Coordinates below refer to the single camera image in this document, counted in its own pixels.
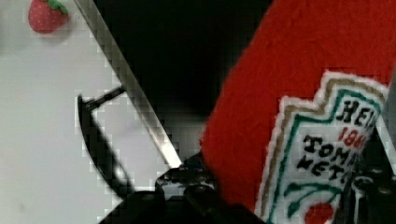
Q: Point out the black oven door handle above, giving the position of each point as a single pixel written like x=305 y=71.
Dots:
x=103 y=157

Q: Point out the red strawberry toy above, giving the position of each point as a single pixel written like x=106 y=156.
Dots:
x=46 y=16

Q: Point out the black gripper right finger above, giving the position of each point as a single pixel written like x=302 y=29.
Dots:
x=370 y=194

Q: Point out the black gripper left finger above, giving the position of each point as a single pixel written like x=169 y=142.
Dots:
x=187 y=194

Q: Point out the black toaster oven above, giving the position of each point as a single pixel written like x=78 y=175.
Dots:
x=173 y=57

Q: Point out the red plush ketchup bottle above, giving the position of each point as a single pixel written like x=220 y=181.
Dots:
x=299 y=107

